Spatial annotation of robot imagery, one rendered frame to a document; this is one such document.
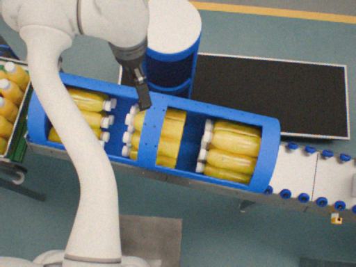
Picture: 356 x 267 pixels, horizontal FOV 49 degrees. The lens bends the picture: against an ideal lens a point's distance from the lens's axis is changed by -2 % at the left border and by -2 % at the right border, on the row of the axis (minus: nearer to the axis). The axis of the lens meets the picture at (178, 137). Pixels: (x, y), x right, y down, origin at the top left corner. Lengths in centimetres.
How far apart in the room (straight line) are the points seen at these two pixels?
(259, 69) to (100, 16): 200
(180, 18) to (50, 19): 103
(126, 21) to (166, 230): 94
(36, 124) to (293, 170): 102
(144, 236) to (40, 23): 95
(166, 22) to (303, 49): 149
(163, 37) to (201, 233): 131
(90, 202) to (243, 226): 194
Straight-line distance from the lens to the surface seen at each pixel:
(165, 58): 172
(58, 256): 127
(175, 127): 140
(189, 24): 175
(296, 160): 173
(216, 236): 256
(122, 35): 81
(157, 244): 152
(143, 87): 97
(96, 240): 70
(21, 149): 180
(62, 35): 81
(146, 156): 140
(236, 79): 264
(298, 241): 267
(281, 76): 272
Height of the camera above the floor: 254
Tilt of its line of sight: 75 degrees down
